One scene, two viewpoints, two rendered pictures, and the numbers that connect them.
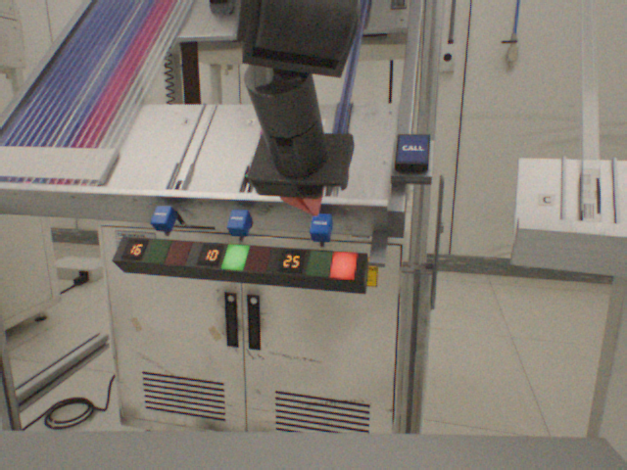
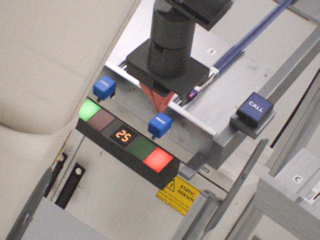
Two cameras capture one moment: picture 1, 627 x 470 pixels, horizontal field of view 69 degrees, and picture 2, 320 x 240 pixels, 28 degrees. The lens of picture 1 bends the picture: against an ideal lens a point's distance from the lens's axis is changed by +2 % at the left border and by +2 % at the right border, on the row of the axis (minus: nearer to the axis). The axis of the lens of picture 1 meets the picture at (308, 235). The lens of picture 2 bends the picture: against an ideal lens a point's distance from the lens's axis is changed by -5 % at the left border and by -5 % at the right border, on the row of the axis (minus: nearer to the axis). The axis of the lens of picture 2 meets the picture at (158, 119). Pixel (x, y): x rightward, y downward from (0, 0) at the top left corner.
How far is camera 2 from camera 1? 0.44 m
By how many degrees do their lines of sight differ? 7
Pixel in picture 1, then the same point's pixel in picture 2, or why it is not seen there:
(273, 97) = (164, 20)
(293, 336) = (94, 221)
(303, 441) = (65, 214)
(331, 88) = (287, 29)
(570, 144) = not seen: outside the picture
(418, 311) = (194, 229)
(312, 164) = (169, 72)
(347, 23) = (219, 7)
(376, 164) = (230, 105)
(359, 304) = (166, 225)
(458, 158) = not seen: outside the picture
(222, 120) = (140, 8)
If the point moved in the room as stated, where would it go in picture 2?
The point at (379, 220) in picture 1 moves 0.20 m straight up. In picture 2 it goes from (205, 145) to (270, 31)
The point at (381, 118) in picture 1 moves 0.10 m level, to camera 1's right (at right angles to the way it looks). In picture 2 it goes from (256, 75) to (306, 106)
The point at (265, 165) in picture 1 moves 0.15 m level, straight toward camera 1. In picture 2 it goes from (141, 55) to (125, 65)
